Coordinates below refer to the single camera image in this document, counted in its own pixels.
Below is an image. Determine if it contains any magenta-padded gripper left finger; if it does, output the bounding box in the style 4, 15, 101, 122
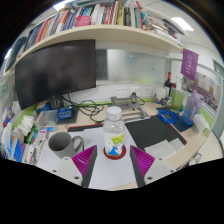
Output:
49, 144, 99, 188

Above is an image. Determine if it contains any clear plastic box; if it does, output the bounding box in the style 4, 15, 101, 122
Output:
34, 109, 59, 129

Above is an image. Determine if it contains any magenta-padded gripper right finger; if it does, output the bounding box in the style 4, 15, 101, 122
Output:
129, 144, 177, 188

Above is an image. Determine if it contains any grey ceramic mug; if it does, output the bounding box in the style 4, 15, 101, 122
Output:
47, 131, 84, 160

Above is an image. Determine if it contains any wooden shelf with books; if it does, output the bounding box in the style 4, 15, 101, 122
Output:
23, 0, 188, 51

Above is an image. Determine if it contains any dark blue box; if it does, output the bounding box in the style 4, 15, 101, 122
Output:
4, 35, 28, 73

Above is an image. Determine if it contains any black desk mat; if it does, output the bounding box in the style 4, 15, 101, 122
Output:
66, 114, 188, 151

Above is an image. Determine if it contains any small white box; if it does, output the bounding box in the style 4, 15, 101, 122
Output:
193, 113, 211, 134

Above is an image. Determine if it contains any black computer monitor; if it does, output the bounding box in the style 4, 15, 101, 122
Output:
14, 39, 98, 111

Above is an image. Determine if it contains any grey door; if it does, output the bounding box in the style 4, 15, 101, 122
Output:
212, 59, 224, 139

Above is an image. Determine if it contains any black cable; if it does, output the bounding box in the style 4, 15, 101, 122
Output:
63, 94, 108, 124

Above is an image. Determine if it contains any white wall socket row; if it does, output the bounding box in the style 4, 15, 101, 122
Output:
113, 85, 154, 98

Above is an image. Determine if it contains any blue circuit board box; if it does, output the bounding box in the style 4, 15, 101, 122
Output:
57, 105, 75, 122

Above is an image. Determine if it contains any dark wine bottle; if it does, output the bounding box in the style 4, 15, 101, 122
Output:
164, 71, 173, 98

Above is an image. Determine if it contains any coiled blue cable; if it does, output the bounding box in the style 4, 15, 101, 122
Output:
157, 109, 179, 125

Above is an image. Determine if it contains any white tissue pack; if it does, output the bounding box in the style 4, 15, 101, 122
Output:
18, 114, 36, 136

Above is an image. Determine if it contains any grey metal laptop stand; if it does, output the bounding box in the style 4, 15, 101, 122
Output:
110, 92, 151, 124

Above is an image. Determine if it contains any purple hanging banner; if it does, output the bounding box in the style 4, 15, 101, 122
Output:
180, 48, 200, 82

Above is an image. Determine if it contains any blue tissue box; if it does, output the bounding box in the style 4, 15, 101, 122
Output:
0, 123, 24, 162

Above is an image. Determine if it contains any clear plastic water bottle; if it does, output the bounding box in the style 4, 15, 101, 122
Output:
102, 105, 126, 157

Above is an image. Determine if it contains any flat round red coaster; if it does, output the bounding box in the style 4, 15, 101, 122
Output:
102, 144, 128, 161

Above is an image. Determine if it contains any translucent purple drink bottle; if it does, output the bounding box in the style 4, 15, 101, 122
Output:
182, 91, 203, 126

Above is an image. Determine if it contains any photo print poster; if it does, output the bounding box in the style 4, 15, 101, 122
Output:
181, 71, 214, 109

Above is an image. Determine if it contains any small white paper sheet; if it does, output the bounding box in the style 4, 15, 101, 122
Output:
143, 137, 185, 160

